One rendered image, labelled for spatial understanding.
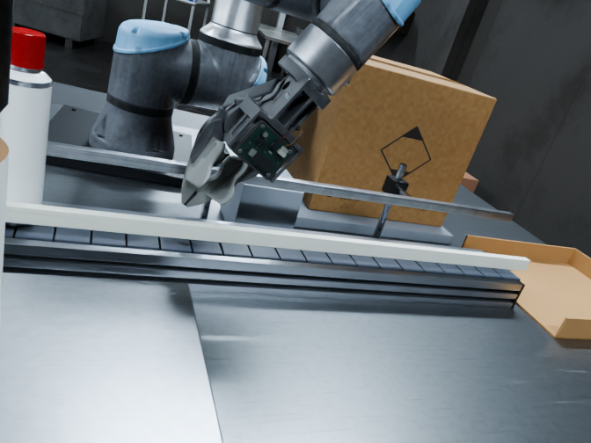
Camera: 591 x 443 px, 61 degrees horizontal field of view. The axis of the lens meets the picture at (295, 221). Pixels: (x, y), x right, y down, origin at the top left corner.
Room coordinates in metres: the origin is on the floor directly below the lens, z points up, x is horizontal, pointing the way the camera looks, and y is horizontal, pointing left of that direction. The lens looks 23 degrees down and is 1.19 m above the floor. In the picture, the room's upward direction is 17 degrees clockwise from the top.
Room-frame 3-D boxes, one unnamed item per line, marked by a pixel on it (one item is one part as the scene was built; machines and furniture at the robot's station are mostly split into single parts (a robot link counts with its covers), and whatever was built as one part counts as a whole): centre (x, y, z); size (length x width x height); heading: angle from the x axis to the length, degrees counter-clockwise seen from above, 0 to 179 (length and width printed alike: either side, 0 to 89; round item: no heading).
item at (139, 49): (0.89, 0.32, 1.02); 0.13 x 0.12 x 0.14; 123
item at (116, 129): (0.89, 0.33, 0.90); 0.15 x 0.15 x 0.10
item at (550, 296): (0.87, -0.51, 0.85); 0.30 x 0.26 x 0.04; 115
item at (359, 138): (1.03, -0.10, 0.99); 0.30 x 0.24 x 0.27; 114
